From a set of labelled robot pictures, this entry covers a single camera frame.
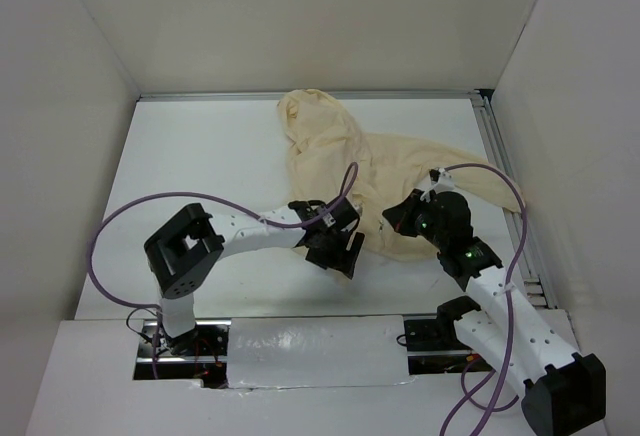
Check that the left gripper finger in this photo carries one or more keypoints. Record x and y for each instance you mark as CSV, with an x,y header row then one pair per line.
x,y
333,260
351,255

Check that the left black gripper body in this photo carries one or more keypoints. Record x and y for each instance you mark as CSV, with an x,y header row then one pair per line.
x,y
335,236

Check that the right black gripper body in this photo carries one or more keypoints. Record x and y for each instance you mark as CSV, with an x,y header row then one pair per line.
x,y
425,223

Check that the cream yellow jacket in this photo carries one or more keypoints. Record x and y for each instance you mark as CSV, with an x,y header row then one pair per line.
x,y
325,138

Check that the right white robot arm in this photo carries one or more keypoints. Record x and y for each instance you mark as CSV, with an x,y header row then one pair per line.
x,y
560,390

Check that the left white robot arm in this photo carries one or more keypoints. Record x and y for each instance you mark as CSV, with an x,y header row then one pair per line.
x,y
182,253

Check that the aluminium frame rail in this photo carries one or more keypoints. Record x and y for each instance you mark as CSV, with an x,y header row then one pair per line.
x,y
261,154

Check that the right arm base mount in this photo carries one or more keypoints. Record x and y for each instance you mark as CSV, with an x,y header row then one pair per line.
x,y
431,344

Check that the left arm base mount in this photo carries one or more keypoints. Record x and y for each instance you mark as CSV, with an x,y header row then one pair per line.
x,y
200,355

